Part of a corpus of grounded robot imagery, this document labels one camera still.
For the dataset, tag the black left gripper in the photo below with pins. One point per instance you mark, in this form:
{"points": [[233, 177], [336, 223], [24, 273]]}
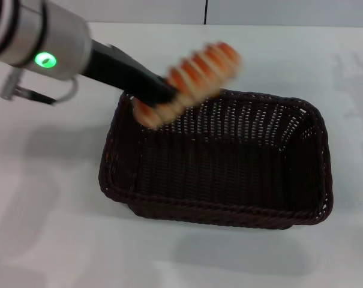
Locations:
{"points": [[118, 70]]}

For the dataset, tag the ridged orange bread loaf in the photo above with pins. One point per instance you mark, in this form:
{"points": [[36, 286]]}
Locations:
{"points": [[199, 72]]}

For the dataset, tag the black wicker basket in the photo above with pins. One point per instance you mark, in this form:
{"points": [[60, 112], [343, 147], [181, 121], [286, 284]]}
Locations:
{"points": [[217, 174]]}

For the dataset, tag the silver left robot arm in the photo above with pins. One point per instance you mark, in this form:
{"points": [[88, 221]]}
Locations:
{"points": [[34, 33]]}

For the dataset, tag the black vertical wall strip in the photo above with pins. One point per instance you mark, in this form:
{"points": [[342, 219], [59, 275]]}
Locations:
{"points": [[206, 12]]}

